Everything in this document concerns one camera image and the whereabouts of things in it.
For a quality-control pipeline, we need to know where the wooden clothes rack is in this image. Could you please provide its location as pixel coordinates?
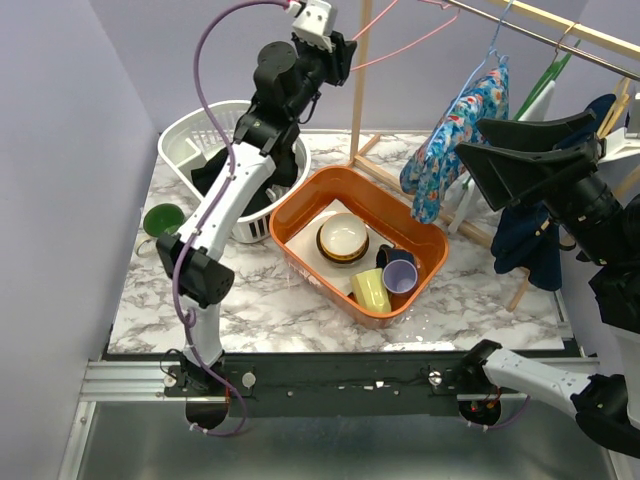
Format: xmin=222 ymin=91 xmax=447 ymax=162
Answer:
xmin=348 ymin=0 xmax=640 ymax=314

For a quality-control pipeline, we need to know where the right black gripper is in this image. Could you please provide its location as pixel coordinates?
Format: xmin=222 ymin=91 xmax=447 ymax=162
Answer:
xmin=453 ymin=106 xmax=633 ymax=262

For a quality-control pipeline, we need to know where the orange plastic tub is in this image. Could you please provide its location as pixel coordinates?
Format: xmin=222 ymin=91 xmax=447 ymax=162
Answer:
xmin=270 ymin=166 xmax=449 ymax=329

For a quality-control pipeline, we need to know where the pink wire hanger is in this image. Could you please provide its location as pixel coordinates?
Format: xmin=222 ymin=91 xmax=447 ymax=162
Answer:
xmin=350 ymin=0 xmax=461 ymax=72

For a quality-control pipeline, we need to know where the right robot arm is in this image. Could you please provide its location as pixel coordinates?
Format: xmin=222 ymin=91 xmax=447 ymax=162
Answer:
xmin=455 ymin=111 xmax=639 ymax=457

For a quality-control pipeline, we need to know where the blue floral garment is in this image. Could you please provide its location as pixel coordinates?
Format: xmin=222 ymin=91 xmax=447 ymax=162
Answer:
xmin=399 ymin=62 xmax=509 ymax=224

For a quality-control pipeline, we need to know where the white and gold bowl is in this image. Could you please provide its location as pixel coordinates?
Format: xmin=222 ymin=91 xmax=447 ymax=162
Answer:
xmin=316 ymin=213 xmax=369 ymax=265

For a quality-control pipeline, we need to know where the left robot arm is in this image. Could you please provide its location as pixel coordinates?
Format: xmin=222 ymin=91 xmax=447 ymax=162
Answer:
xmin=156 ymin=32 xmax=357 ymax=395

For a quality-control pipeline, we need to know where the purple cup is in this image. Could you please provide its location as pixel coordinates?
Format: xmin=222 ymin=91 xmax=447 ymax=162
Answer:
xmin=382 ymin=259 xmax=418 ymax=295

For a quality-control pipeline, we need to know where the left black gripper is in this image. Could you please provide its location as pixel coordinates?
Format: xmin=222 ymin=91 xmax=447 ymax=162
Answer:
xmin=287 ymin=25 xmax=356 ymax=120

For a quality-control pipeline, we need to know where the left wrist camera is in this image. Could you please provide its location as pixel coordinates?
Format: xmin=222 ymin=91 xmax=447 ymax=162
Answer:
xmin=287 ymin=0 xmax=337 ymax=52

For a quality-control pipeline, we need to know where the white garment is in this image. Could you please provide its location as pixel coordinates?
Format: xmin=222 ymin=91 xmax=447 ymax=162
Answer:
xmin=447 ymin=80 xmax=556 ymax=234

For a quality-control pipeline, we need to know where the green ceramic mug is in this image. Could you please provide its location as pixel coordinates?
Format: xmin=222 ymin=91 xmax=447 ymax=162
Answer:
xmin=134 ymin=203 xmax=185 ymax=258

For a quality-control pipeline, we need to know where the yellow cup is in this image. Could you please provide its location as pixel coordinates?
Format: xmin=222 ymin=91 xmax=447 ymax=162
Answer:
xmin=350 ymin=268 xmax=391 ymax=314

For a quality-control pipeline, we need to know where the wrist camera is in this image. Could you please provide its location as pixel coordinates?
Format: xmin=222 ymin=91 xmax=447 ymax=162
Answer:
xmin=287 ymin=0 xmax=337 ymax=52
xmin=602 ymin=92 xmax=640 ymax=166

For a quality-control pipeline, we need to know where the black mounting base bar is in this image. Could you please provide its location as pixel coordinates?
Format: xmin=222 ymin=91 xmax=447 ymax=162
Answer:
xmin=165 ymin=352 xmax=500 ymax=418

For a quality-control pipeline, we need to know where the blue wire hanger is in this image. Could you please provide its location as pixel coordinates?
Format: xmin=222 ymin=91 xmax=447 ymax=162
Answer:
xmin=446 ymin=0 xmax=513 ymax=115

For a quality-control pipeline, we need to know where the green hanger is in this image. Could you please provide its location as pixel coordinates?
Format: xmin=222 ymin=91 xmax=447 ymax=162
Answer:
xmin=513 ymin=52 xmax=572 ymax=120

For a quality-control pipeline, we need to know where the black skirt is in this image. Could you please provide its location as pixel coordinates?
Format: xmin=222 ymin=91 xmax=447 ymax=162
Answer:
xmin=190 ymin=143 xmax=306 ymax=217

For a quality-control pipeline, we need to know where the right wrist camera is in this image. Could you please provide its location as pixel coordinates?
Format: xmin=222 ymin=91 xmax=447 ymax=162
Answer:
xmin=602 ymin=92 xmax=640 ymax=166

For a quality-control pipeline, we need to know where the wooden hanger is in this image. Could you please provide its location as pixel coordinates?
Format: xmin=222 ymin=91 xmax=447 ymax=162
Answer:
xmin=597 ymin=77 xmax=631 ymax=139

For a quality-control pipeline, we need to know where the white laundry basket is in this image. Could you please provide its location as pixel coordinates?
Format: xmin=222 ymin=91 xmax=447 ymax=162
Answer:
xmin=157 ymin=100 xmax=311 ymax=244

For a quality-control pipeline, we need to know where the navy blue garment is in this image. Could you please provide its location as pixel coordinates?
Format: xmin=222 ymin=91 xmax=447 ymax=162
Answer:
xmin=491 ymin=94 xmax=616 ymax=292

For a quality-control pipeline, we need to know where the dark blue cup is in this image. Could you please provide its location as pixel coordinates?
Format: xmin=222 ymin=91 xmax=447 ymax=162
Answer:
xmin=376 ymin=244 xmax=416 ymax=269

